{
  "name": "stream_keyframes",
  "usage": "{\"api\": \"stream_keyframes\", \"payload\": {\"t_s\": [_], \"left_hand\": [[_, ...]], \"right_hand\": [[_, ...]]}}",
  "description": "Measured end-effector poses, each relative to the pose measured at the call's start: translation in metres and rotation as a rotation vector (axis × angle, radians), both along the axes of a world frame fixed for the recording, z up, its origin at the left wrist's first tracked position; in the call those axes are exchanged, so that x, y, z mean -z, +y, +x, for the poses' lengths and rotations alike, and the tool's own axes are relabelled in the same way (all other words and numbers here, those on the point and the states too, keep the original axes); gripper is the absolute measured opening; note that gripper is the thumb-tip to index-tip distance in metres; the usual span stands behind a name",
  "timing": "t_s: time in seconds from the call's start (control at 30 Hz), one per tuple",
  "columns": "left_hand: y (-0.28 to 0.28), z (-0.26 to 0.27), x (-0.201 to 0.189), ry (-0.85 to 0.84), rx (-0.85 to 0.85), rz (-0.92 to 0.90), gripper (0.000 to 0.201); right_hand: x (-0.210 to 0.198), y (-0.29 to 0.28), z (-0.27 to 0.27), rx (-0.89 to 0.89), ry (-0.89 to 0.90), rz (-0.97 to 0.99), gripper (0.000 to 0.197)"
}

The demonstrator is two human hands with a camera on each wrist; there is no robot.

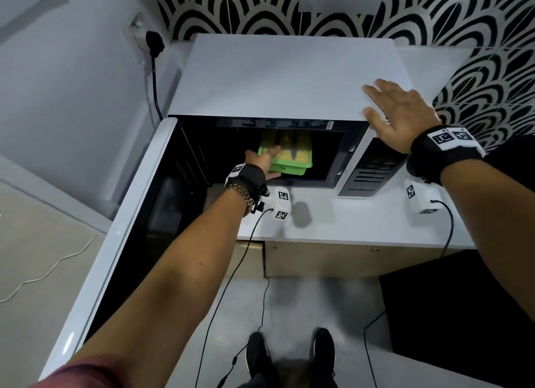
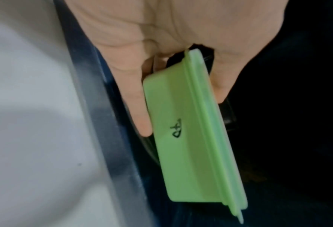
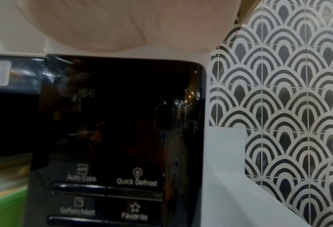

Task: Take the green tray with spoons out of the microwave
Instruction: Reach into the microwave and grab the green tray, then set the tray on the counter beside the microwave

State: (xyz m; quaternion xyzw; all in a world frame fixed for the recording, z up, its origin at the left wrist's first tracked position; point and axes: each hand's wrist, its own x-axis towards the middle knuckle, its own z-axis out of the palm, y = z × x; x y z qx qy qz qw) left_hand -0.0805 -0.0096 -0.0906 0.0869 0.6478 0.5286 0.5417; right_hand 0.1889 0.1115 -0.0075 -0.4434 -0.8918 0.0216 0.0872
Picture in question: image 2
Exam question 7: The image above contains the green plastic container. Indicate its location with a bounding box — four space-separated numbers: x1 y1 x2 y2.
142 49 249 224

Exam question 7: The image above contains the person's left hand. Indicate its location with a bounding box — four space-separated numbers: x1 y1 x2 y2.
63 0 290 137

